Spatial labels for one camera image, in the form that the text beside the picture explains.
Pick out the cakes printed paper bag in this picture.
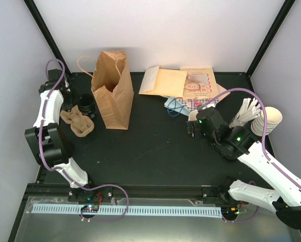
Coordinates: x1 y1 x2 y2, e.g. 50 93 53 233
180 68 219 99

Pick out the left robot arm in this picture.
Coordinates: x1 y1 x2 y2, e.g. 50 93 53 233
25 69 97 201

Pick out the yellow padded envelope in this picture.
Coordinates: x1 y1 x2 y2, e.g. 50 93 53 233
139 66 187 97

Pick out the brown paper bag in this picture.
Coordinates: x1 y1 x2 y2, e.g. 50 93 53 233
77 51 134 130

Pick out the light blue cable duct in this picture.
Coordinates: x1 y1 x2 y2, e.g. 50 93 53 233
31 204 222 218

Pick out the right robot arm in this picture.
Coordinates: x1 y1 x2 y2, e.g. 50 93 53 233
187 107 301 229

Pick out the tan flat paper bag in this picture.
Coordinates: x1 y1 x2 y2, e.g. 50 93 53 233
215 83 231 100

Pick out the white lid stack on sleeve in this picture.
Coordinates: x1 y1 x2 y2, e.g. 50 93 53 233
251 106 283 137

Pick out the right black frame post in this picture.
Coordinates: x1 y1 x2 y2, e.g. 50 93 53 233
246 0 295 78

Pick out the black cup sleeve stack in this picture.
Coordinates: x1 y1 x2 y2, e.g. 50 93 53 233
78 93 96 119

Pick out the brown cardboard cup carrier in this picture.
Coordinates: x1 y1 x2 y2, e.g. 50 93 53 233
60 105 94 138

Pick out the black frame post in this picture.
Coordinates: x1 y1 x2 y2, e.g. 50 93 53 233
246 0 295 78
23 0 72 77

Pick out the jar of white stirrers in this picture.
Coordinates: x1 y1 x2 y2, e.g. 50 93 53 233
229 98 261 129

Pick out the blue checkered paper bag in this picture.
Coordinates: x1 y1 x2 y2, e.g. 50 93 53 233
176 98 210 111

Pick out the white paper cup stack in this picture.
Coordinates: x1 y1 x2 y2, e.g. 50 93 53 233
188 110 198 122

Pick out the black lid stack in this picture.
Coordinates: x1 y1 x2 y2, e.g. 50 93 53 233
222 151 238 162

